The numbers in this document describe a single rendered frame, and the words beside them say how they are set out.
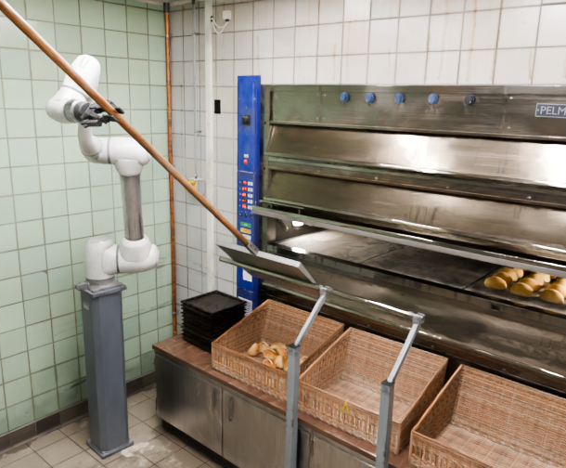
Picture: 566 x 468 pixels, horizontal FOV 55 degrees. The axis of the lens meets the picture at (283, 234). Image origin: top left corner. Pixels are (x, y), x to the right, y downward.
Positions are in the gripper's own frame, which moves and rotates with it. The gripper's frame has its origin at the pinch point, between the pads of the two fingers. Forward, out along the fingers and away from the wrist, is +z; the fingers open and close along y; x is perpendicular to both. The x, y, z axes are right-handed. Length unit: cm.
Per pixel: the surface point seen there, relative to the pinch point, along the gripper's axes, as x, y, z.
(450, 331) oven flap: -153, -6, 86
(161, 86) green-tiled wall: -83, -87, -123
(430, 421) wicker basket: -148, 37, 94
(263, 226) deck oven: -138, -30, -35
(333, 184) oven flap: -118, -54, 12
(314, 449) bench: -149, 69, 48
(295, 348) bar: -113, 35, 39
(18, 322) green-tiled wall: -91, 83, -124
